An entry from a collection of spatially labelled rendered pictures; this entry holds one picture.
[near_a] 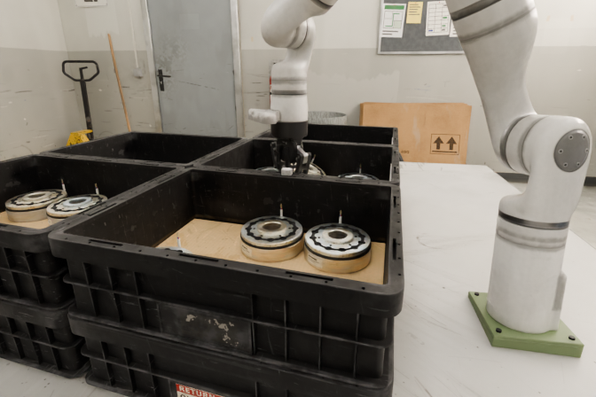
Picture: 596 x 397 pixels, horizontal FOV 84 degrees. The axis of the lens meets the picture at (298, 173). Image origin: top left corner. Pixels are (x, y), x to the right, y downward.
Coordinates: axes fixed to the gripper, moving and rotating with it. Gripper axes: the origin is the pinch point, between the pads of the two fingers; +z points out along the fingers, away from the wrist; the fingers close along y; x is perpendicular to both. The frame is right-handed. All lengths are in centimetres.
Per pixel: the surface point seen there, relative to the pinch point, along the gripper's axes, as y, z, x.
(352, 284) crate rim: -39.7, -5.5, 15.4
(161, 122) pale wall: 363, 36, -26
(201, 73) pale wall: 327, -20, -68
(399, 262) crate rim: -39.3, -5.5, 9.2
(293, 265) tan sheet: -20.9, 4.4, 10.9
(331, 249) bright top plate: -23.9, 1.6, 6.1
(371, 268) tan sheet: -27.5, 4.4, 1.4
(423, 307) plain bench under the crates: -26.9, 17.4, -12.9
